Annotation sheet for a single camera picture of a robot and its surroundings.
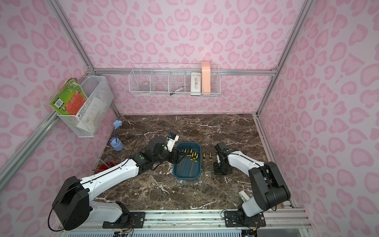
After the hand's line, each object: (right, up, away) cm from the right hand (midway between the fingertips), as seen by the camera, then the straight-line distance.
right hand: (218, 172), depth 90 cm
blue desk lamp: (-64, +17, +5) cm, 67 cm away
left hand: (-20, +14, -9) cm, 27 cm away
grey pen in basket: (-27, +49, +3) cm, 56 cm away
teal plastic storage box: (-17, +2, +1) cm, 17 cm away
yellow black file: (-8, +9, +6) cm, 13 cm away
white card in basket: (-14, +54, +2) cm, 56 cm away
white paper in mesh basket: (-70, +34, -7) cm, 78 cm away
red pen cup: (-63, +6, -8) cm, 64 cm away
